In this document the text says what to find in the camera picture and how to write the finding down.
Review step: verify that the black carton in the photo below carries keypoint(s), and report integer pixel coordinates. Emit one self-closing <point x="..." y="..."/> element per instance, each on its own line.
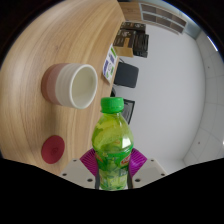
<point x="136" y="38"/>

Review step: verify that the wooden shelf cabinet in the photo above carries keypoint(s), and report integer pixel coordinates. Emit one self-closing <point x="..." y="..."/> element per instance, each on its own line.
<point x="156" y="16"/>

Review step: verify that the black office chair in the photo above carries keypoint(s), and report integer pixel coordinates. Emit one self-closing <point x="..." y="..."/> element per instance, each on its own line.
<point x="126" y="75"/>

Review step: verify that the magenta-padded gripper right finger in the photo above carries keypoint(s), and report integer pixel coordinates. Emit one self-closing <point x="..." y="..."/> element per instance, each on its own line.
<point x="150" y="170"/>

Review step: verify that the brown cardboard box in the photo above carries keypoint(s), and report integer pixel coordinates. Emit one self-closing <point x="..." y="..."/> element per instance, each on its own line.
<point x="124" y="50"/>

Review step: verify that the green drink bottle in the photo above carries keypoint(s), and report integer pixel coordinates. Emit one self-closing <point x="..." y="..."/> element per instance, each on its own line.
<point x="112" y="150"/>

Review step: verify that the white and brown cup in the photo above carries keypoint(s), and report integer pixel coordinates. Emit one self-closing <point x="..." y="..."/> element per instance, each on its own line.
<point x="63" y="85"/>

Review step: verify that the flat round red coaster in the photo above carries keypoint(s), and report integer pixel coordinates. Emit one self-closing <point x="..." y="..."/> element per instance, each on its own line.
<point x="52" y="150"/>

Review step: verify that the long ceiling light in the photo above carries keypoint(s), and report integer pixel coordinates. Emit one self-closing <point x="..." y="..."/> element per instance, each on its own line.
<point x="212" y="43"/>

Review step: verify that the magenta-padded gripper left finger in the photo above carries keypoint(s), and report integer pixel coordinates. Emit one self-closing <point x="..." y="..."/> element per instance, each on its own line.
<point x="75" y="171"/>

